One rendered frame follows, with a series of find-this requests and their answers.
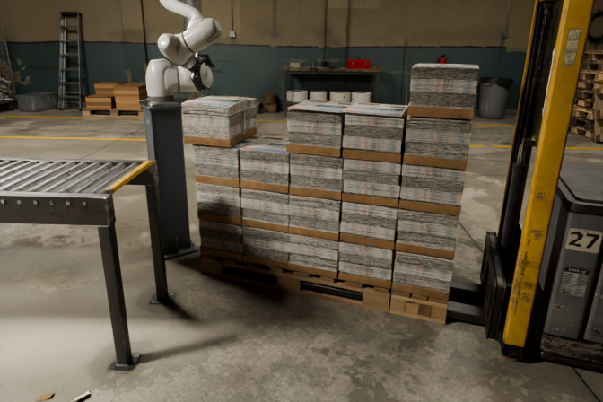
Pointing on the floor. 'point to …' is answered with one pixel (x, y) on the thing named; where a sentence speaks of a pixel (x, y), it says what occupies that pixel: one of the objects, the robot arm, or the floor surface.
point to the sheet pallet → (116, 99)
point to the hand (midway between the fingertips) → (209, 77)
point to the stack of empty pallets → (582, 119)
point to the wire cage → (7, 74)
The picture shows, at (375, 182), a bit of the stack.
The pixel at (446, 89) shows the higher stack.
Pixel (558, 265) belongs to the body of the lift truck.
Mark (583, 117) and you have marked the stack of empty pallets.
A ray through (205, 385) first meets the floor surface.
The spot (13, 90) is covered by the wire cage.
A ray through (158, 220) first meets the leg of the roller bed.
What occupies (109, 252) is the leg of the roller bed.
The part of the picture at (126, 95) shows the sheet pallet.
